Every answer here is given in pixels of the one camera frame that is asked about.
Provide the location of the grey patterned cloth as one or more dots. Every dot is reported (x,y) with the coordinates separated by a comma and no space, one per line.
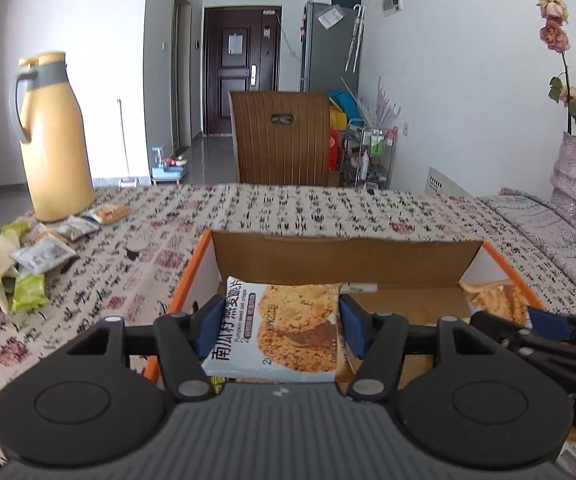
(552,240)

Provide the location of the pink textured vase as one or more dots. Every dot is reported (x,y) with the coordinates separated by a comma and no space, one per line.
(575,175)

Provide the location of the grey refrigerator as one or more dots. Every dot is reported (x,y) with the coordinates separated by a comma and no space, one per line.
(325,60)

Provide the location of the red cardboard box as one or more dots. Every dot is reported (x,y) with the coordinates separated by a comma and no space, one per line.
(343,260)

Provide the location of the orange cracker packet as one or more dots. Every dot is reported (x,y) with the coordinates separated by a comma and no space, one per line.
(108,214)

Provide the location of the tan snack packet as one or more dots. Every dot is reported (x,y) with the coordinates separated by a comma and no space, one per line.
(45,237)

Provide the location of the yellow thermos jug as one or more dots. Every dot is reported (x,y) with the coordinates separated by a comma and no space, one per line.
(53,160)

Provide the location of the dark brown door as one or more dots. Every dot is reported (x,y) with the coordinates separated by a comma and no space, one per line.
(240,90)

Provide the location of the purple feather decoration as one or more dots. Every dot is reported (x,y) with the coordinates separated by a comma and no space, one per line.
(382,105)

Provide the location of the oat crisp packet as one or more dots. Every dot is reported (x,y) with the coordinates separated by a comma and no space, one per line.
(278,325)
(497,300)

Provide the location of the grey snack packet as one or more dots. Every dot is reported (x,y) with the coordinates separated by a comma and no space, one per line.
(80,227)

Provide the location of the red gift box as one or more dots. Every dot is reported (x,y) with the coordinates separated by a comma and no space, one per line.
(335,150)

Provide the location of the small green snack packet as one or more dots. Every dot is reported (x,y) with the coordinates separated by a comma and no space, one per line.
(30,292)
(15,230)

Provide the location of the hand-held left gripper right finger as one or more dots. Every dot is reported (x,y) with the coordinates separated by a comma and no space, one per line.
(355,325)

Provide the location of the yellow bag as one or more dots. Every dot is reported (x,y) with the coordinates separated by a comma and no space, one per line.
(338,120)

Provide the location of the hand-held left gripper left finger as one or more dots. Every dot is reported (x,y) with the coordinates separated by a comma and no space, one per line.
(210,325)

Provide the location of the white umbrella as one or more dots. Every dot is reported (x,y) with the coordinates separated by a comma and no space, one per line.
(355,40)

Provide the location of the metal trolley rack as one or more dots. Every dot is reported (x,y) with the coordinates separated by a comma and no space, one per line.
(370,160)

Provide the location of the white flat board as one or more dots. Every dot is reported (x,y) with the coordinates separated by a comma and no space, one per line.
(447,182)

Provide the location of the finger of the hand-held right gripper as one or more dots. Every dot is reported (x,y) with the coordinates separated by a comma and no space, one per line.
(550,322)
(500,330)

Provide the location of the brown wooden chair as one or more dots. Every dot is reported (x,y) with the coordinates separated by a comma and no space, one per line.
(278,155)

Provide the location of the white printed snack packet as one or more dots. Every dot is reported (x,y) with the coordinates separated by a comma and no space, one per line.
(43,255)

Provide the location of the paper sheet on refrigerator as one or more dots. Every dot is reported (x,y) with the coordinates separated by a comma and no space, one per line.
(330,17)

